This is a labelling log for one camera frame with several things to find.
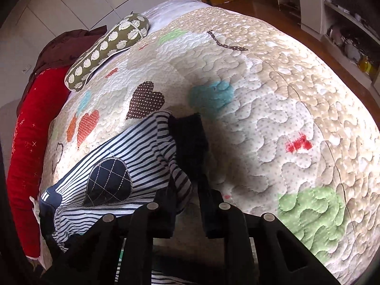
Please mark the green dotted pillow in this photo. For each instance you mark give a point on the green dotted pillow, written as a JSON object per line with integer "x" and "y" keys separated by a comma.
{"x": 104, "y": 50}

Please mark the white bed sheet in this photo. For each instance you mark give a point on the white bed sheet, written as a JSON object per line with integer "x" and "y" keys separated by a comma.
{"x": 172, "y": 12}

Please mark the white shelf unit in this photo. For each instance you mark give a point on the white shelf unit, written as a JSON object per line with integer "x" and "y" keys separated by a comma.
{"x": 341, "y": 3}

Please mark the red bolster pillow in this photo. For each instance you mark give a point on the red bolster pillow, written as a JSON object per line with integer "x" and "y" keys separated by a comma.
{"x": 32, "y": 124}

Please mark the heart patchwork quilt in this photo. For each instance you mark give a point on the heart patchwork quilt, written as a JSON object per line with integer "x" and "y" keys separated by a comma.
{"x": 267, "y": 109}

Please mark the white wall socket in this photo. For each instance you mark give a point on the white wall socket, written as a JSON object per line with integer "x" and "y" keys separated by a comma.
{"x": 26, "y": 69}

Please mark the dark brown jacket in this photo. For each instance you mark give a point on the dark brown jacket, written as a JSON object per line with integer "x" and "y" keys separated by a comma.
{"x": 59, "y": 47}

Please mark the navy striped pants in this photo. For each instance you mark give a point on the navy striped pants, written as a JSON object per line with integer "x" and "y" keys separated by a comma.
{"x": 142, "y": 154}

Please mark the yellow jar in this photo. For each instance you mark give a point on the yellow jar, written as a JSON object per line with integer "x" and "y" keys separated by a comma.
{"x": 365, "y": 63}

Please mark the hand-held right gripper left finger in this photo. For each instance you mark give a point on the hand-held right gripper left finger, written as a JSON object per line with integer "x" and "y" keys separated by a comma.
{"x": 142, "y": 224}

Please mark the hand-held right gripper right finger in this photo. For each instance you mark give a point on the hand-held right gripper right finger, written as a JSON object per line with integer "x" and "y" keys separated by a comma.
{"x": 234, "y": 228}

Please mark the pink bag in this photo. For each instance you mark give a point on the pink bag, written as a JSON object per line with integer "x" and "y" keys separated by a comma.
{"x": 336, "y": 33}

